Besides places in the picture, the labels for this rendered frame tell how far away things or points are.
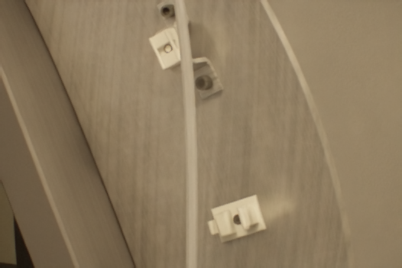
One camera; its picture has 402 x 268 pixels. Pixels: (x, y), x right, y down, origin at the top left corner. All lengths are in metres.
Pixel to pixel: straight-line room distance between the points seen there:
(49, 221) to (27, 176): 0.02
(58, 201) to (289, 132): 0.10
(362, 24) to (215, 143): 0.09
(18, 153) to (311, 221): 0.13
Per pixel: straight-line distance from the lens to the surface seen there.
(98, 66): 1.06
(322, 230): 1.02
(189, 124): 1.00
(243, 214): 1.01
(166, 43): 1.02
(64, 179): 1.04
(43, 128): 1.04
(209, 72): 1.03
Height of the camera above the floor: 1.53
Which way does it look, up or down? 9 degrees down
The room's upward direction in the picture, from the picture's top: 3 degrees clockwise
